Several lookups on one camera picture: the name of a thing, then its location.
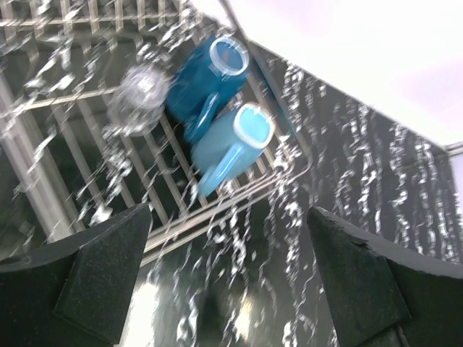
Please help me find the clear glass cup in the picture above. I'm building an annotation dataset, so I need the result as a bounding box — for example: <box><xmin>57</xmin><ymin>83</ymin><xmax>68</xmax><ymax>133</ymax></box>
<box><xmin>107</xmin><ymin>64</ymin><xmax>171</xmax><ymax>137</ymax></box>

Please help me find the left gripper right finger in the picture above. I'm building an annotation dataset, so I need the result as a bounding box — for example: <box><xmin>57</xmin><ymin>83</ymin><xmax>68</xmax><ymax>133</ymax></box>
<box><xmin>307</xmin><ymin>206</ymin><xmax>462</xmax><ymax>346</ymax></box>

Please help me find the wire dish rack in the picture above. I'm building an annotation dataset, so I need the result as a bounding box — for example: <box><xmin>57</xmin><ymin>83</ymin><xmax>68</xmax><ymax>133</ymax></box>
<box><xmin>1</xmin><ymin>1</ymin><xmax>313</xmax><ymax>254</ymax></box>

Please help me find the dark blue ceramic mug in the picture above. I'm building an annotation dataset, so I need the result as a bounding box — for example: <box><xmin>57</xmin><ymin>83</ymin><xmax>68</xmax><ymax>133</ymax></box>
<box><xmin>166</xmin><ymin>35</ymin><xmax>250</xmax><ymax>145</ymax></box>

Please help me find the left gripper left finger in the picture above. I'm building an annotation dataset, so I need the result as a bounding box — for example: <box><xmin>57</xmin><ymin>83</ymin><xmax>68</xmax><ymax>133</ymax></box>
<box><xmin>1</xmin><ymin>204</ymin><xmax>152</xmax><ymax>346</ymax></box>

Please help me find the light blue floral mug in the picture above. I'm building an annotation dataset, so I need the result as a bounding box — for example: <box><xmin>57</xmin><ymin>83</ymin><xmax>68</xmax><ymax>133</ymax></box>
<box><xmin>191</xmin><ymin>103</ymin><xmax>275</xmax><ymax>197</ymax></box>

